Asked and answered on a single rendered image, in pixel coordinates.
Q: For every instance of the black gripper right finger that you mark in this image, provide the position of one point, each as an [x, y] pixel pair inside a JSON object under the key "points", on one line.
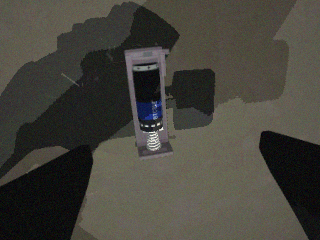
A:
{"points": [[295, 165]]}

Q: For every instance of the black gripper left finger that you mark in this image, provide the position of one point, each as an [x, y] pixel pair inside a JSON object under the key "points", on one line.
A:
{"points": [[43, 204]]}

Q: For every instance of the black and blue battery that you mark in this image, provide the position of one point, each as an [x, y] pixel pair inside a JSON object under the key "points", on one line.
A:
{"points": [[146, 81]]}

